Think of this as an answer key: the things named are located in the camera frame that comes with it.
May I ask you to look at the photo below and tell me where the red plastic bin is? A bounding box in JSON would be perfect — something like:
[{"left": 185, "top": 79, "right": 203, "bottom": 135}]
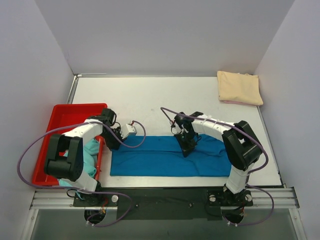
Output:
[{"left": 32, "top": 103, "right": 108, "bottom": 186}]

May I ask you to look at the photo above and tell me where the folded beige t shirt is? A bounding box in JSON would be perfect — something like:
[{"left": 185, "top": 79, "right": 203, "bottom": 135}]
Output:
[{"left": 217, "top": 71, "right": 264, "bottom": 106}]

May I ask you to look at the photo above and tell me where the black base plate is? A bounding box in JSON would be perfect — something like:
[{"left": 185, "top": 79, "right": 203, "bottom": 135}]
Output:
[{"left": 73, "top": 186, "right": 253, "bottom": 220}]

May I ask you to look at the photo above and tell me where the folded pink t shirt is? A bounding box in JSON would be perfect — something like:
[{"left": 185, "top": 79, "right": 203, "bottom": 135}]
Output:
[{"left": 221, "top": 100, "right": 259, "bottom": 106}]

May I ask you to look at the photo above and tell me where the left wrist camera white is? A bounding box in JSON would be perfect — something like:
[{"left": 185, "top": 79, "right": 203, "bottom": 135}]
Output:
[{"left": 120, "top": 121, "right": 138, "bottom": 139}]

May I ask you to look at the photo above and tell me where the teal t shirt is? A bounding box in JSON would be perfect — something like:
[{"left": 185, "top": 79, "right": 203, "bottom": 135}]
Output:
[{"left": 56, "top": 138, "right": 101, "bottom": 201}]

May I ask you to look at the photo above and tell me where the aluminium rail frame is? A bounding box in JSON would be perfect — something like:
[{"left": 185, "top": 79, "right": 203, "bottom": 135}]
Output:
[{"left": 30, "top": 188, "right": 300, "bottom": 210}]

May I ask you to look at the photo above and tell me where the blue t shirt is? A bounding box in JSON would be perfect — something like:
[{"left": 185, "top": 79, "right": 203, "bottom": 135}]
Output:
[{"left": 110, "top": 134, "right": 232, "bottom": 177}]

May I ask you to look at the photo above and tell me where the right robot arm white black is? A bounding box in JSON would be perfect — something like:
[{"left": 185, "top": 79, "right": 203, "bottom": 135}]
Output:
[{"left": 171, "top": 111, "right": 263, "bottom": 205}]

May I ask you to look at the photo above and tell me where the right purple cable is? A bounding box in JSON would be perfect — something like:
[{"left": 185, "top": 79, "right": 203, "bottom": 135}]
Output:
[{"left": 159, "top": 106, "right": 276, "bottom": 227}]

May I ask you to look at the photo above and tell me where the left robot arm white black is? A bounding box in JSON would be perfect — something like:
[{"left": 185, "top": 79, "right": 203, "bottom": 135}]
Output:
[{"left": 44, "top": 108, "right": 125, "bottom": 206}]

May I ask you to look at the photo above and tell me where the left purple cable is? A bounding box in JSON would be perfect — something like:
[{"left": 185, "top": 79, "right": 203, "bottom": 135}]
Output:
[{"left": 16, "top": 119, "right": 147, "bottom": 228}]

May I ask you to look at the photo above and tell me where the purple cable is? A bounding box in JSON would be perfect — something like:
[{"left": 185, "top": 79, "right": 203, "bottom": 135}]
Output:
[
  {"left": 16, "top": 119, "right": 147, "bottom": 228},
  {"left": 159, "top": 106, "right": 276, "bottom": 227}
]

